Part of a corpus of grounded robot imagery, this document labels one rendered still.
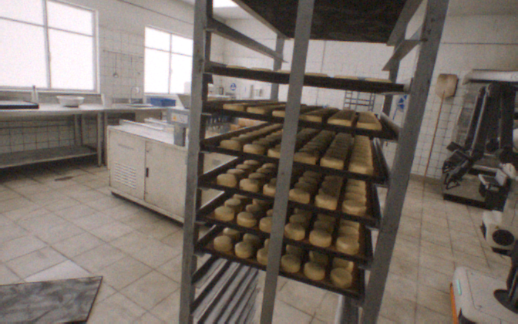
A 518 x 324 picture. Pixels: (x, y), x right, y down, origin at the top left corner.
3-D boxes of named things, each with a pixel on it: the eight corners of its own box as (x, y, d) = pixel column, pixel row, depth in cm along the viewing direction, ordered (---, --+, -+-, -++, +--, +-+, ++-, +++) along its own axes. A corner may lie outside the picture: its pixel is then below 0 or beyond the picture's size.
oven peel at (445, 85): (413, 182, 543) (438, 72, 523) (413, 182, 547) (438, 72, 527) (432, 187, 529) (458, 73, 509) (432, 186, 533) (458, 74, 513)
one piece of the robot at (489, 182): (501, 200, 196) (510, 170, 191) (511, 214, 172) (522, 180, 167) (472, 194, 203) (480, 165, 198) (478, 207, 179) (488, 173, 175)
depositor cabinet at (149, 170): (107, 196, 343) (106, 126, 325) (157, 182, 404) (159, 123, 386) (186, 232, 282) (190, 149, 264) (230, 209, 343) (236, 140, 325)
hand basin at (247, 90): (249, 127, 744) (253, 84, 721) (240, 129, 711) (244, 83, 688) (218, 122, 790) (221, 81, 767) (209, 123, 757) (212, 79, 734)
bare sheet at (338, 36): (285, 38, 117) (286, 34, 116) (391, 44, 105) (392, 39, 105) (214, -16, 61) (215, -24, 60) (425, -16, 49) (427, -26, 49)
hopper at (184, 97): (174, 107, 278) (175, 92, 275) (213, 106, 326) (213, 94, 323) (196, 111, 265) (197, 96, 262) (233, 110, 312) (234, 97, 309)
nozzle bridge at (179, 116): (165, 142, 280) (166, 106, 272) (214, 135, 341) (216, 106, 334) (190, 149, 264) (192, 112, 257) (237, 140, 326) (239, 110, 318)
